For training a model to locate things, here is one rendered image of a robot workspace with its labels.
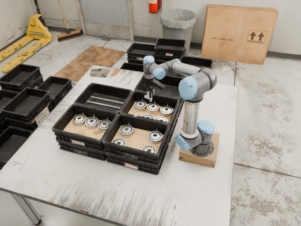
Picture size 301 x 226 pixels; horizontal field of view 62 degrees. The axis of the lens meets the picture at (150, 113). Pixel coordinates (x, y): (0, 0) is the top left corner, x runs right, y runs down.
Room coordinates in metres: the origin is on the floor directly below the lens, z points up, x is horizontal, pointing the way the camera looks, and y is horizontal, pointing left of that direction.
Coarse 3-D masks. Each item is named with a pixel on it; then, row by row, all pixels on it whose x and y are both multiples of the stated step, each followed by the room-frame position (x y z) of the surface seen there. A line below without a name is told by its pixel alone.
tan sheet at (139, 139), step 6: (120, 126) 1.35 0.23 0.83; (138, 132) 1.29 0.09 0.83; (144, 132) 1.28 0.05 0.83; (114, 138) 1.23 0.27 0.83; (126, 138) 1.23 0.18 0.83; (132, 138) 1.23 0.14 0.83; (138, 138) 1.23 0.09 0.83; (144, 138) 1.23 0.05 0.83; (126, 144) 1.17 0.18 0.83; (132, 144) 1.17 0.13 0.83; (138, 144) 1.17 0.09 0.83; (144, 144) 1.17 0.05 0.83; (156, 144) 1.16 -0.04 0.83
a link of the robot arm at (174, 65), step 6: (174, 60) 1.50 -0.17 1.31; (168, 66) 1.44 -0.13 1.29; (174, 66) 1.42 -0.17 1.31; (180, 66) 1.38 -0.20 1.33; (186, 66) 1.34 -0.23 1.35; (192, 66) 1.32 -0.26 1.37; (168, 72) 1.44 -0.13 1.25; (174, 72) 1.43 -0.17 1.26; (180, 72) 1.36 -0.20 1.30; (186, 72) 1.31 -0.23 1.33; (192, 72) 1.27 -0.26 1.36; (198, 72) 1.22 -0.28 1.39; (210, 72) 1.15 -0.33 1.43; (216, 78) 1.13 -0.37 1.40
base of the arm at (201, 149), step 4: (200, 144) 1.12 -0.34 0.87; (204, 144) 1.11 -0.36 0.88; (208, 144) 1.12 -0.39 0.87; (192, 148) 1.14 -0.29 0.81; (196, 148) 1.12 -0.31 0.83; (200, 148) 1.11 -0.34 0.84; (204, 148) 1.11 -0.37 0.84; (208, 148) 1.13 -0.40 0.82; (196, 152) 1.11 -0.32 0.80; (200, 152) 1.10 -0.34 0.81; (204, 152) 1.10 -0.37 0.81; (208, 152) 1.11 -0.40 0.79
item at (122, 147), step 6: (120, 114) 1.38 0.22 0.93; (144, 120) 1.32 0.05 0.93; (150, 120) 1.31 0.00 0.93; (168, 126) 1.24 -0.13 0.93; (108, 132) 1.20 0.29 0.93; (108, 144) 1.10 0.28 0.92; (114, 144) 1.09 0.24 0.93; (162, 144) 1.08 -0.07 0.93; (126, 150) 1.05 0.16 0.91; (132, 150) 1.04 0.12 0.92; (138, 150) 1.03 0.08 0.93; (156, 156) 0.99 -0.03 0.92
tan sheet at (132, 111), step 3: (132, 108) 1.56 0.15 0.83; (159, 108) 1.55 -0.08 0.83; (129, 111) 1.53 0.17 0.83; (132, 111) 1.52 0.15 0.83; (135, 111) 1.52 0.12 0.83; (138, 111) 1.52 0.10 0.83; (141, 111) 1.52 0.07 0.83; (144, 111) 1.52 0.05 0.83; (159, 111) 1.52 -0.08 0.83; (135, 114) 1.49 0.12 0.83; (138, 114) 1.48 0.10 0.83; (141, 114) 1.48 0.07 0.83; (144, 114) 1.48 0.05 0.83; (150, 114) 1.48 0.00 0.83; (153, 114) 1.48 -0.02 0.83; (156, 114) 1.48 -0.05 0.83; (159, 114) 1.48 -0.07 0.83; (156, 117) 1.44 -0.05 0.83; (165, 117) 1.44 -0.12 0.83; (168, 117) 1.44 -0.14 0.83; (168, 120) 1.41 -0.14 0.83
